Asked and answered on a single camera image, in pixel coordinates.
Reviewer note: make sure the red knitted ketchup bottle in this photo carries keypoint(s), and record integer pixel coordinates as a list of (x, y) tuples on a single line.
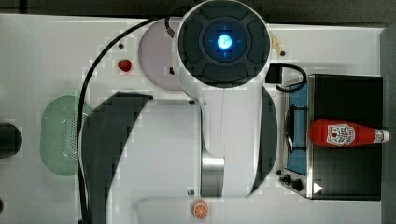
[(340, 133)]

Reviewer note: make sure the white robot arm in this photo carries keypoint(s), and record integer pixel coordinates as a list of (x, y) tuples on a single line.
[(221, 56)]

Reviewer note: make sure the black toaster oven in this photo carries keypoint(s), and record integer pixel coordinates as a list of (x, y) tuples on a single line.
[(338, 173)]

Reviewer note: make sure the lilac round plate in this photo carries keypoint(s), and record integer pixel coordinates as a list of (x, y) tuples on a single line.
[(155, 56)]

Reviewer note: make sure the red toy strawberry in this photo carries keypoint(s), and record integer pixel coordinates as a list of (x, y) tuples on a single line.
[(125, 65)]

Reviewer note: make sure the orange toy slice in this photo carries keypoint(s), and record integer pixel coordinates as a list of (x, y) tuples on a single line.
[(199, 209)]

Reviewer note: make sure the green oval colander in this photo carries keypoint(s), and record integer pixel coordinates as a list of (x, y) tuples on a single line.
[(58, 138)]

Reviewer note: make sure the black round pan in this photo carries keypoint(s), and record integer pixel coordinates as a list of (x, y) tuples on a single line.
[(10, 140)]

